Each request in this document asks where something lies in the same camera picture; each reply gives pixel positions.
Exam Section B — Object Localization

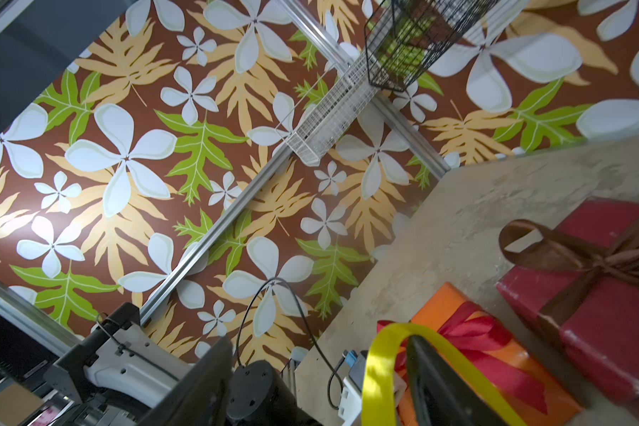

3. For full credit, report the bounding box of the magenta gift box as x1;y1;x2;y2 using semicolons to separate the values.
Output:
496;197;639;410

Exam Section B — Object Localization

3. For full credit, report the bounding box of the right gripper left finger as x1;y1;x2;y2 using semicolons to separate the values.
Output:
138;338;233;426

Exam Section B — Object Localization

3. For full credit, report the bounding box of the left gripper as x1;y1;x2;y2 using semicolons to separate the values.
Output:
226;360;320;426

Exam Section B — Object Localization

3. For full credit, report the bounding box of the black wire basket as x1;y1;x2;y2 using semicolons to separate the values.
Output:
364;0;497;92

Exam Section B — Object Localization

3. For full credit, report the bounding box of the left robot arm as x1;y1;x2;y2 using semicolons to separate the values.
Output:
44;303;317;425

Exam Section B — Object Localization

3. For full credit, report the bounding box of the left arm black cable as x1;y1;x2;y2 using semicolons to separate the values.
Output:
233;276;347;411

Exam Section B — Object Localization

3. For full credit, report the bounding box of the orange gift box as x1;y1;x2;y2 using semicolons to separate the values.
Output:
411;283;582;425

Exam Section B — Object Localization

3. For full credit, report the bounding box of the brown ribbon bow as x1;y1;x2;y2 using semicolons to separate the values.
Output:
499;219;639;334

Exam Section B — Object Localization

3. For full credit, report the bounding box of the red ribbon bow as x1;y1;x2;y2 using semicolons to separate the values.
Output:
376;300;550;416

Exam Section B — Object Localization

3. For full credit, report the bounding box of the white wire basket left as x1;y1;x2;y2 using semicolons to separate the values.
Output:
285;53;377;167

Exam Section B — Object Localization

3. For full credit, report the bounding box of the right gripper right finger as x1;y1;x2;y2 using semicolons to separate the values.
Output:
406;335;506;425

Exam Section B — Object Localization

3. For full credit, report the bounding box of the yellow ribbon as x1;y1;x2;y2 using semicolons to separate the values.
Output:
361;323;525;425

